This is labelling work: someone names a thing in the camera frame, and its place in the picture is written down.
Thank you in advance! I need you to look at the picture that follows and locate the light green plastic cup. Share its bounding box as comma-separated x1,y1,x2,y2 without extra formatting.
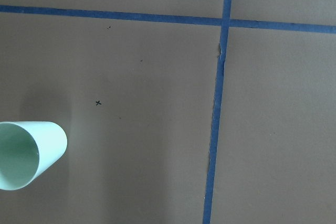
1,121,67,190

